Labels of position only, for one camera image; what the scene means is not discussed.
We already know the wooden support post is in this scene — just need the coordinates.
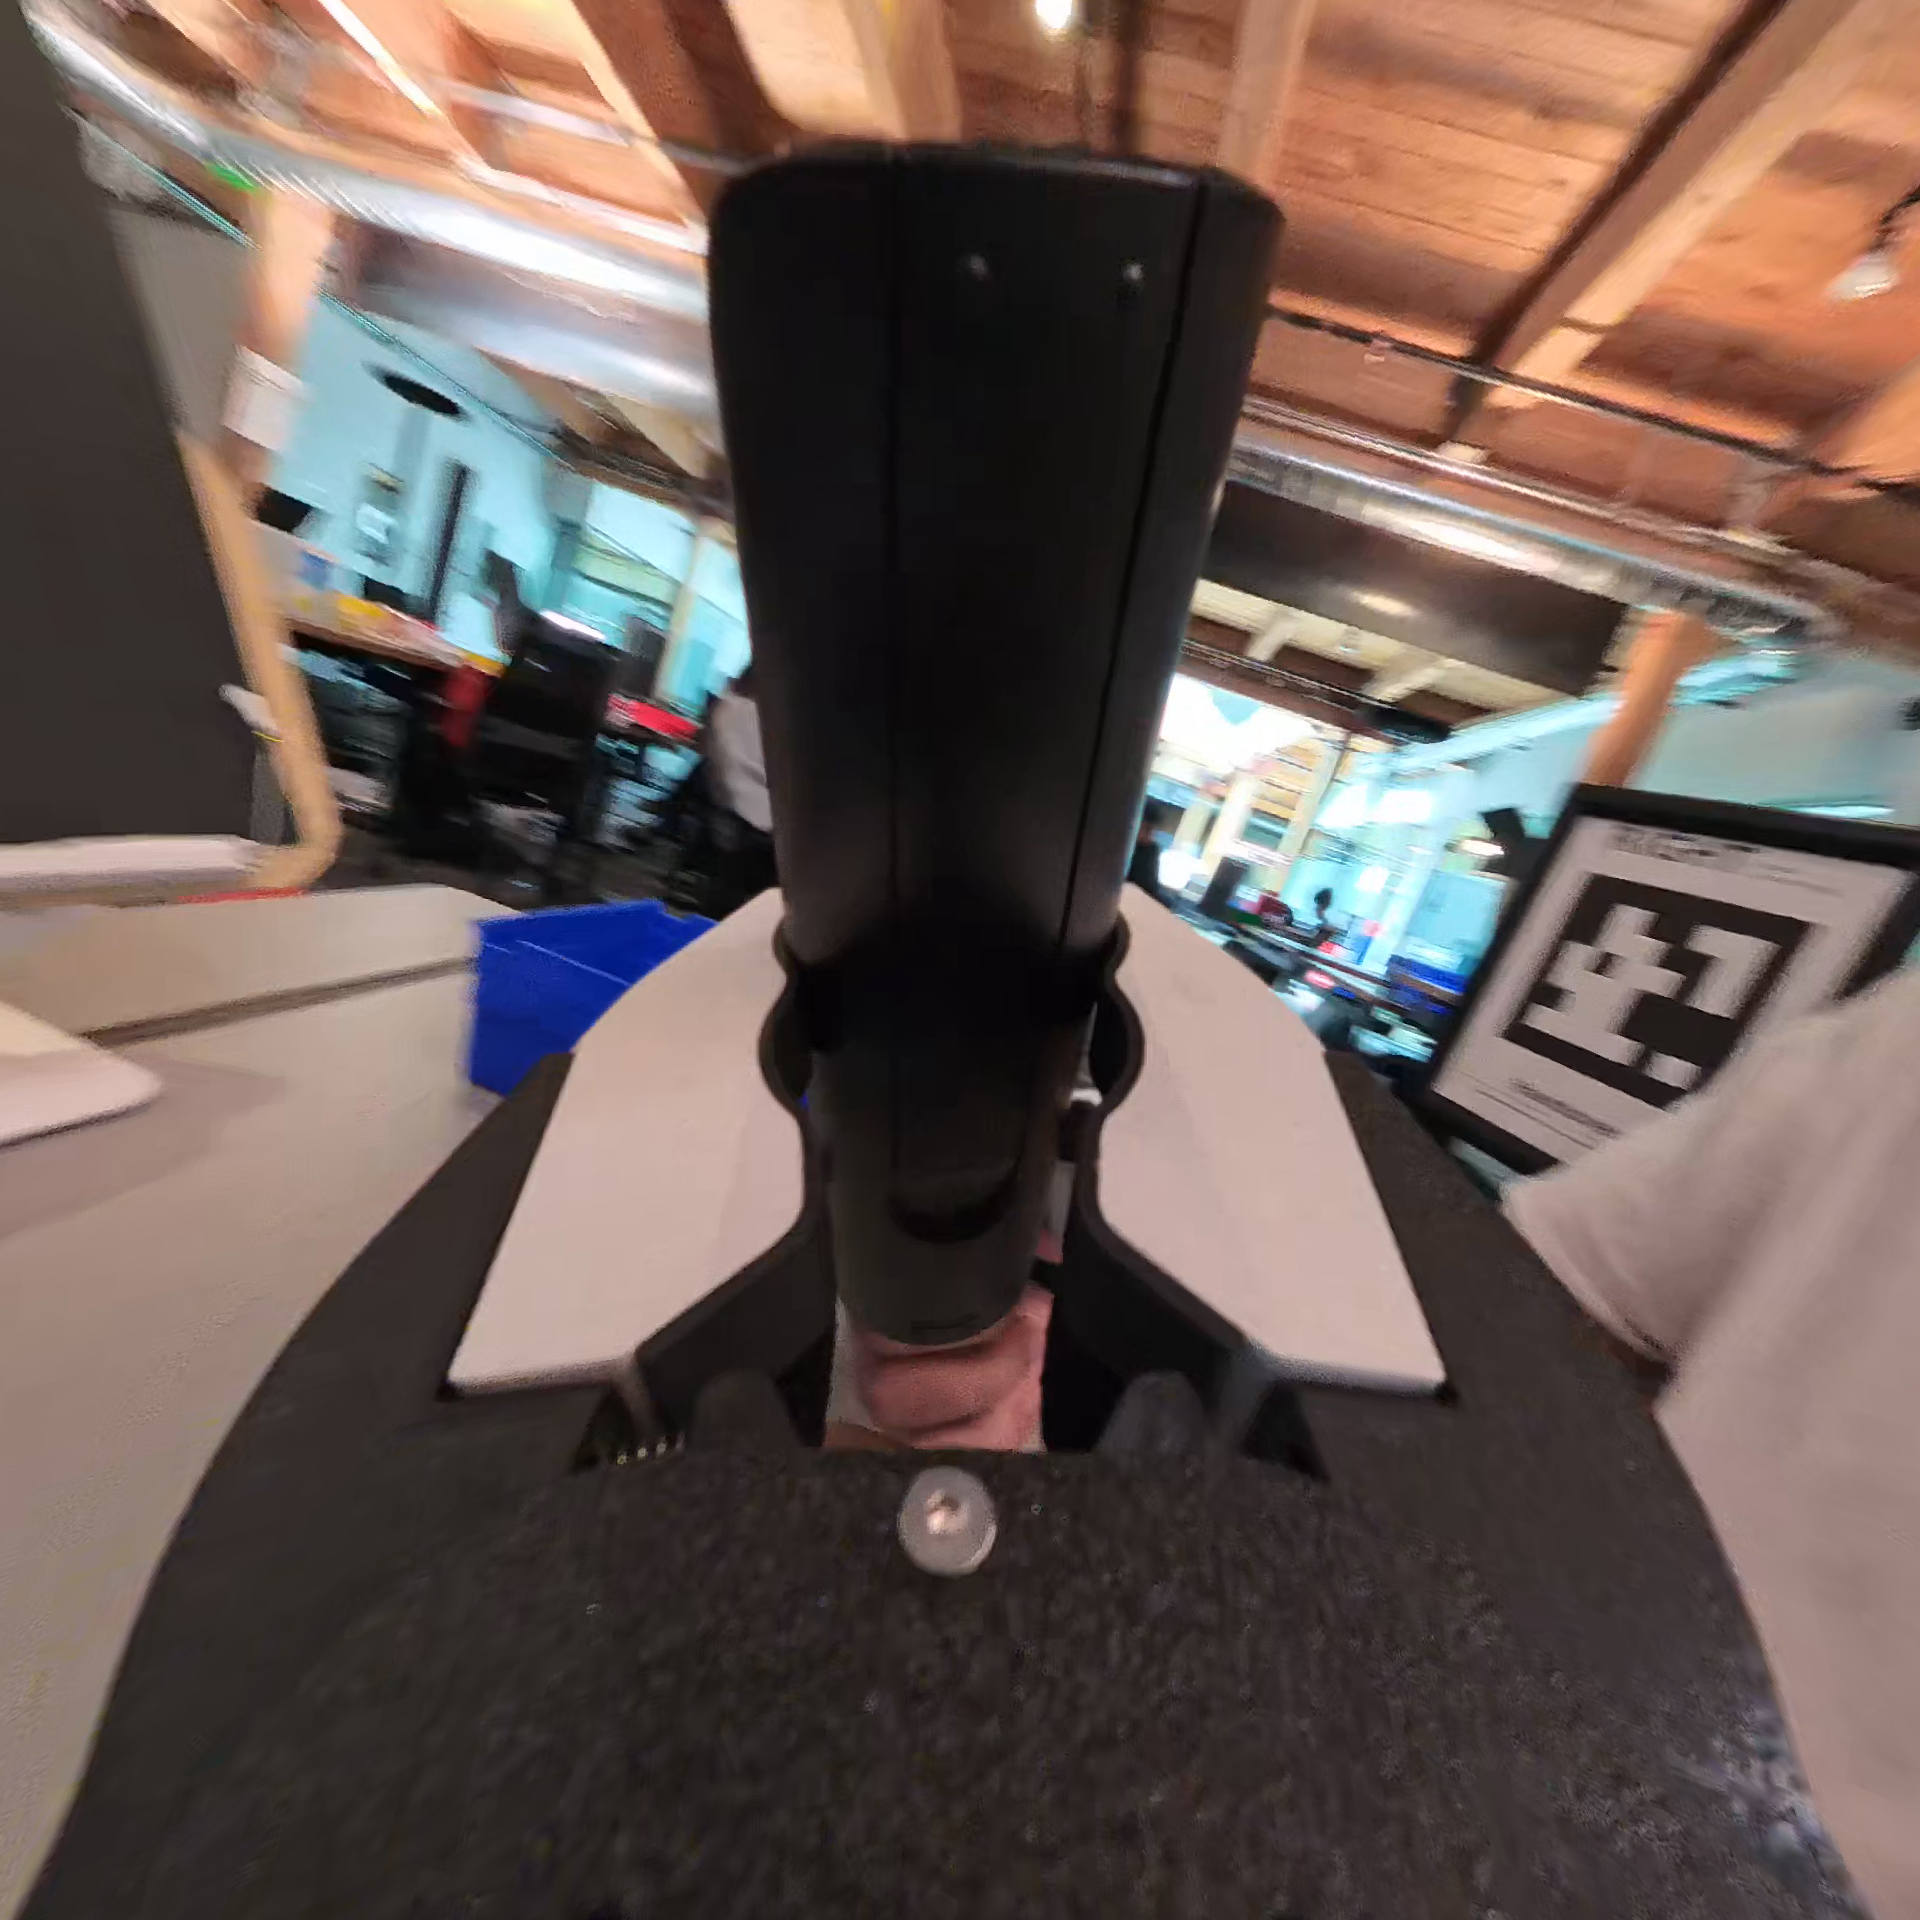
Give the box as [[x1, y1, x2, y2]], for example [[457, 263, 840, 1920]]
[[1590, 606, 1727, 790]]

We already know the black remote control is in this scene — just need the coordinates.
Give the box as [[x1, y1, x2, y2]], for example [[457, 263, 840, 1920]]
[[704, 141, 1287, 1341]]

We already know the black white fiducial sign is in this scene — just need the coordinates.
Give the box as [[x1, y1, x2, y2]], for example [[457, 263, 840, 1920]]
[[1416, 781, 1920, 1179]]

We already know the person's right hand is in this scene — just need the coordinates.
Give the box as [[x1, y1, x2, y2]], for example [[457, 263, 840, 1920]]
[[832, 1286, 1050, 1452]]

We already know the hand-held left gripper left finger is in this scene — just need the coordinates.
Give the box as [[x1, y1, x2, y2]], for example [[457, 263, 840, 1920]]
[[448, 885, 840, 1396]]

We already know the black floor lamp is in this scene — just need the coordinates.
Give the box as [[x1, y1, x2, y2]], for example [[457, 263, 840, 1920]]
[[374, 365, 474, 616]]

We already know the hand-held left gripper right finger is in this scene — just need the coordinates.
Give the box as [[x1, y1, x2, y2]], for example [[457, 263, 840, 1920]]
[[1041, 885, 1453, 1449]]

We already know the blue plastic bin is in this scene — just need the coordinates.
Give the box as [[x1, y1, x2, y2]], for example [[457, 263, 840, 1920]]
[[467, 901, 720, 1098]]

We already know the black board with wooden frame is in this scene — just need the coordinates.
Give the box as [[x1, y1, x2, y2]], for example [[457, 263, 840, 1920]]
[[0, 0, 344, 895]]

